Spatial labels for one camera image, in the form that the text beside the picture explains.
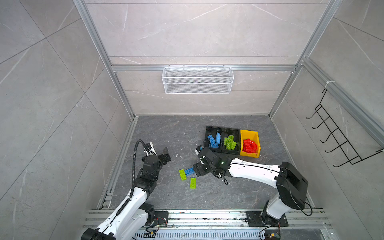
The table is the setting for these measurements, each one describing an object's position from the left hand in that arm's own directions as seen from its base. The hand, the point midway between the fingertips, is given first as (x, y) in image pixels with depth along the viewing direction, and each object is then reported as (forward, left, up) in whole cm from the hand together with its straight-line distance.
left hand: (159, 147), depth 82 cm
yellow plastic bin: (+14, -63, -12) cm, 66 cm away
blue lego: (+13, -33, -12) cm, 37 cm away
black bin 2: (+24, -35, -16) cm, 45 cm away
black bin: (+17, -51, -12) cm, 55 cm away
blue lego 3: (+8, -35, -13) cm, 38 cm away
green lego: (+14, -46, -13) cm, 50 cm away
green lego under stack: (+9, -46, -14) cm, 49 cm away
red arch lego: (+5, -56, -10) cm, 57 cm away
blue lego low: (-9, -17, -14) cm, 24 cm away
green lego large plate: (+14, -43, -14) cm, 47 cm away
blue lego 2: (+11, -36, -10) cm, 39 cm away
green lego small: (-15, -19, -16) cm, 29 cm away
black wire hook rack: (-13, -84, +19) cm, 87 cm away
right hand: (-8, -22, -8) cm, 25 cm away
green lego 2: (-10, -13, -15) cm, 22 cm away
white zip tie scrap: (+5, -8, -16) cm, 19 cm away
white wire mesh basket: (+44, -24, +14) cm, 52 cm away
